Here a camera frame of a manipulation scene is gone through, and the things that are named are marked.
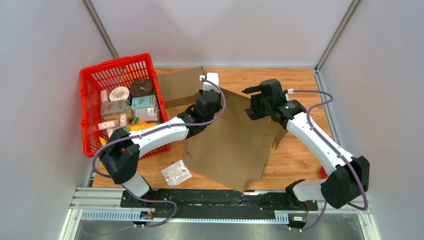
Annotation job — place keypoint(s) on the orange snack box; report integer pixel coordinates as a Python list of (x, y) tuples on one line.
[(142, 125)]

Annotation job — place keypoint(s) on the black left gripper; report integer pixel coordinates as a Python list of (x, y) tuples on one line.
[(219, 105)]

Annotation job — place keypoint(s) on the teal snack box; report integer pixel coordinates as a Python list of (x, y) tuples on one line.
[(141, 102)]

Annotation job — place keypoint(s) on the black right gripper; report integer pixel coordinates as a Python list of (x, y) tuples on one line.
[(254, 112)]

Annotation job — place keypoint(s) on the brown cardboard box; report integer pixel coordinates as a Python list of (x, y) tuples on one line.
[(180, 87)]

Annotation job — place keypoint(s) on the aluminium front rail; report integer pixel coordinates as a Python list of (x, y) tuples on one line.
[(99, 203)]

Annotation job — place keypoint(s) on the red plastic basket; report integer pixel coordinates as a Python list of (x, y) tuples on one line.
[(97, 83)]

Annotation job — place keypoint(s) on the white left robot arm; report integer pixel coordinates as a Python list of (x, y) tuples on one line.
[(121, 154)]

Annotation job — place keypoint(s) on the pink white tape roll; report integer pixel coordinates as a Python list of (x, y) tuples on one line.
[(119, 93)]

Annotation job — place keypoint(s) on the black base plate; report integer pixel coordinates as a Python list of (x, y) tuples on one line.
[(215, 204)]

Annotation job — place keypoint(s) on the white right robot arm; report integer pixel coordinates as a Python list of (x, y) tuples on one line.
[(348, 176)]

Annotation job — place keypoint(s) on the clear plastic bag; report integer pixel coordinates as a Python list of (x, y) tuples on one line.
[(176, 173)]

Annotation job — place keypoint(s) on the brown round cake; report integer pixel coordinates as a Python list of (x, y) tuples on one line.
[(141, 87)]

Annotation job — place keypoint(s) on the pink white carton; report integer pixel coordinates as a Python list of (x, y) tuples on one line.
[(111, 110)]

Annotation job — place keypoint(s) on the red apple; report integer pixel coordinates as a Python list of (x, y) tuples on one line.
[(323, 173)]

